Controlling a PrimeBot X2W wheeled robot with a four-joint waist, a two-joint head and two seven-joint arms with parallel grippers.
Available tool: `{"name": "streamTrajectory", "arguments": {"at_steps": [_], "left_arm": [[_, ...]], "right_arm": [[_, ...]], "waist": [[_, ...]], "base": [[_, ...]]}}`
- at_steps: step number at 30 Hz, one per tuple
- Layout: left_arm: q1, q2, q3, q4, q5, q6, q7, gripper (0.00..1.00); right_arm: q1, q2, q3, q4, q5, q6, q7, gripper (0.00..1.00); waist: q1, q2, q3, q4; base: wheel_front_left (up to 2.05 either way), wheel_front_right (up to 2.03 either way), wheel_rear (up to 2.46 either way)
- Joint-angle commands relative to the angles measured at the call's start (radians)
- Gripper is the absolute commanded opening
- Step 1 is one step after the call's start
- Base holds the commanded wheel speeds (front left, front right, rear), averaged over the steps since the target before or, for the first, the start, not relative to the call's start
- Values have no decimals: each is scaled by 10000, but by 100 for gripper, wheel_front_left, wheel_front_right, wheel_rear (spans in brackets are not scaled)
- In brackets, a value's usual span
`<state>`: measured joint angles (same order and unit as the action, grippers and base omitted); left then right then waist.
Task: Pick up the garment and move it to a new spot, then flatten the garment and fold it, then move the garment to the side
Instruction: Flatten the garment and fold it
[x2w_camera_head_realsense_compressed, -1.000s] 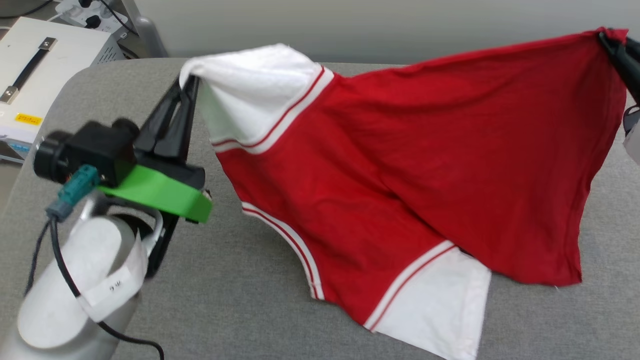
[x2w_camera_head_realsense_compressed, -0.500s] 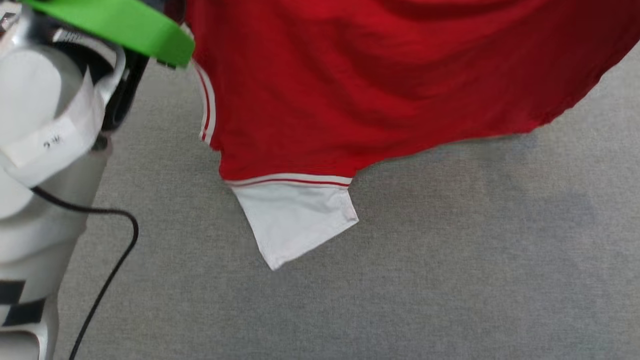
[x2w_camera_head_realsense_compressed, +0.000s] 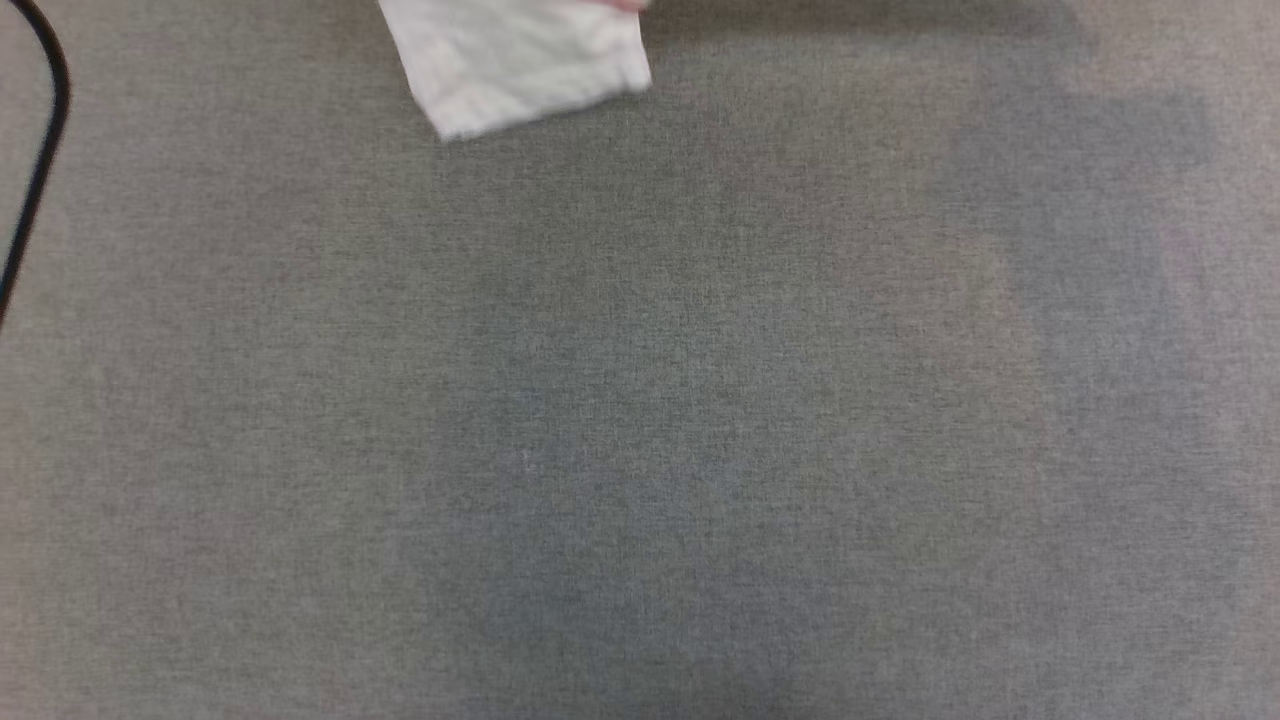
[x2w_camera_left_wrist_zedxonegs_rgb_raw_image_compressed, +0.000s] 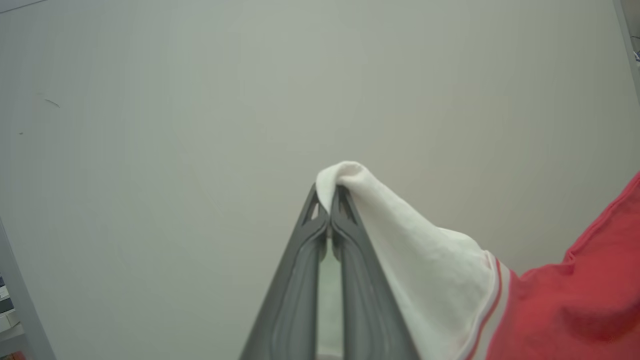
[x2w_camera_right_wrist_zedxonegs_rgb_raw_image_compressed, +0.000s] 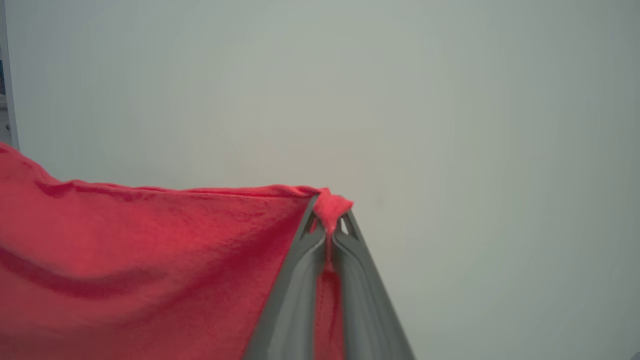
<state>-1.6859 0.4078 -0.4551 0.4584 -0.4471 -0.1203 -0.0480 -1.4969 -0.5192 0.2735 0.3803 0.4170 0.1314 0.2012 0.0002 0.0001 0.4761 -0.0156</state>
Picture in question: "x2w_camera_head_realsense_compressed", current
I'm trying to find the red and white shirt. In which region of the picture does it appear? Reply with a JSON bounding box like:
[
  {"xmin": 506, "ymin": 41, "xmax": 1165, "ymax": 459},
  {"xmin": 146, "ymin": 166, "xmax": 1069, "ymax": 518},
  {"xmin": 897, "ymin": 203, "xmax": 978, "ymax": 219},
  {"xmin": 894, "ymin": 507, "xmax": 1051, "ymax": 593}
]
[{"xmin": 377, "ymin": 0, "xmax": 654, "ymax": 144}]

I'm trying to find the left teal plug black cable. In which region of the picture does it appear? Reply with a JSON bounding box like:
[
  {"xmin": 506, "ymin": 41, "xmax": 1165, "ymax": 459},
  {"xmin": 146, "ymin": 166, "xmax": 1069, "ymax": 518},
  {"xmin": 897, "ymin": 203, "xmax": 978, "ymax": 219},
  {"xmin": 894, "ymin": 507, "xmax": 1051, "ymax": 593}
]
[{"xmin": 0, "ymin": 0, "xmax": 74, "ymax": 328}]

